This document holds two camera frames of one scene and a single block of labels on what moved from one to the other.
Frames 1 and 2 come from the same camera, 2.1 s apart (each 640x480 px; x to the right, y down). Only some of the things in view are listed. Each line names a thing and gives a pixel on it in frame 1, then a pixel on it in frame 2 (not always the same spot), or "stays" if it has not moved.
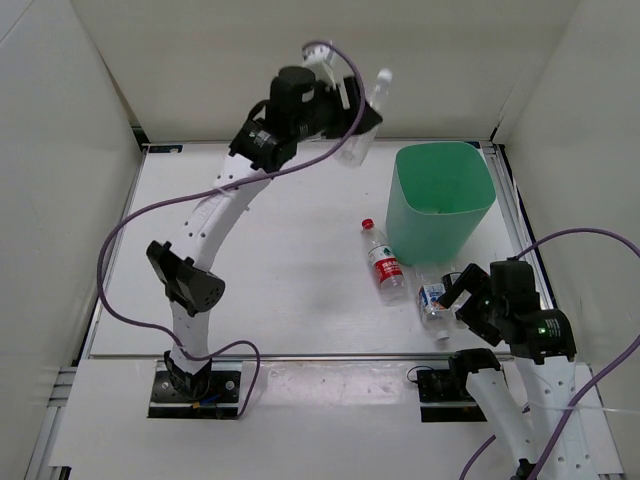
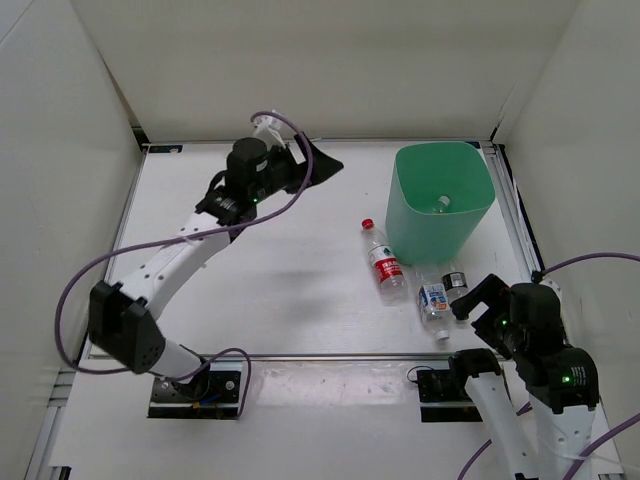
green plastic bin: [439, 197] stays
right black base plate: [442, 401] stays
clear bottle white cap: [355, 151] -> [443, 202]
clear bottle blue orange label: [435, 315] stays
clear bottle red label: [389, 277] stays
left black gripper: [333, 96] -> [322, 166]
